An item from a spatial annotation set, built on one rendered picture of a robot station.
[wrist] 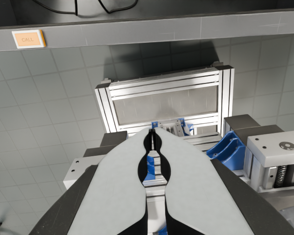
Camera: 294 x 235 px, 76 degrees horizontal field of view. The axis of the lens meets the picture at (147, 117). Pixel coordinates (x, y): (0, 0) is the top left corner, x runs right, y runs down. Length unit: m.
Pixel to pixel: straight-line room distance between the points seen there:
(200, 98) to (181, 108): 0.14
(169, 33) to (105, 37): 0.12
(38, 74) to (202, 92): 1.14
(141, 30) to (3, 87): 1.47
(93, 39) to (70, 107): 1.21
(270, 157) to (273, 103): 1.24
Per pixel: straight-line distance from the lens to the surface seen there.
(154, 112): 1.26
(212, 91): 1.27
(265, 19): 0.45
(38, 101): 1.67
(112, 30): 0.40
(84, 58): 1.42
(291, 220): 0.59
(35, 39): 0.43
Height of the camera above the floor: 1.34
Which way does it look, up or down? 63 degrees down
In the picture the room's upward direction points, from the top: 179 degrees clockwise
